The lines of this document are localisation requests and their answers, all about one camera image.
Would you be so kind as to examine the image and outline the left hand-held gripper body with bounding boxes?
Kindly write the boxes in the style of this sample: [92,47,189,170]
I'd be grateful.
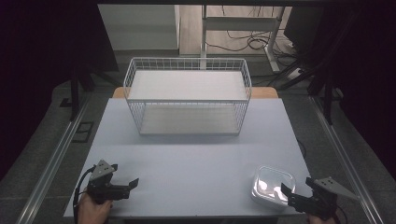
[86,159,132,205]

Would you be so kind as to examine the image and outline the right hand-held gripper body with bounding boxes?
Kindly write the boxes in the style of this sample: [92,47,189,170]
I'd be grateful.
[298,175,360,220]

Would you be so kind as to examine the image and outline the clear plastic lidded box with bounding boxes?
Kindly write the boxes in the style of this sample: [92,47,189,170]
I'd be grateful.
[250,164,297,210]

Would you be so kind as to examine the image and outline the person's right hand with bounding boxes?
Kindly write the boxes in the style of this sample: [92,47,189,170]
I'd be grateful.
[306,214,341,224]

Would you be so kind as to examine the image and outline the person's left hand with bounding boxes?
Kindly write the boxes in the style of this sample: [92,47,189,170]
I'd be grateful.
[77,191,114,224]

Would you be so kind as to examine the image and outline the black floor socket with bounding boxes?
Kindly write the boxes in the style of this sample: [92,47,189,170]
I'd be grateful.
[59,97,74,109]
[72,120,95,144]

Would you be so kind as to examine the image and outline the black stand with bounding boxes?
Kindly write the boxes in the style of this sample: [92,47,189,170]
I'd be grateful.
[276,8,365,126]
[68,59,122,123]

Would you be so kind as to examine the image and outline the wooden board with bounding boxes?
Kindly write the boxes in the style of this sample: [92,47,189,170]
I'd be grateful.
[111,86,280,100]

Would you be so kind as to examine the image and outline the white cabinet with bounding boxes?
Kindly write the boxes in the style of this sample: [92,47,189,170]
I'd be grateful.
[97,4,182,52]

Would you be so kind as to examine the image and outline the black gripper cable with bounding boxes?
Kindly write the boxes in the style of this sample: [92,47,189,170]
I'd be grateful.
[72,166,95,224]

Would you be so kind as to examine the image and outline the metal floor rail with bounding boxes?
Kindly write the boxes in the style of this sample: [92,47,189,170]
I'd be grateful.
[308,94,386,224]
[15,92,92,224]

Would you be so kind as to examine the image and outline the white wire two-tier rack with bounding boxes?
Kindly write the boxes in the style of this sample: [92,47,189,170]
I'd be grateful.
[122,56,253,137]

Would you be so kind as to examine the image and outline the black floor cables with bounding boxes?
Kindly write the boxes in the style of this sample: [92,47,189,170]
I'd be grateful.
[205,5,307,90]

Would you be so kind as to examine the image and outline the white metal desk frame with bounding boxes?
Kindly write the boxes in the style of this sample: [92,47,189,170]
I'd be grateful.
[200,4,287,75]

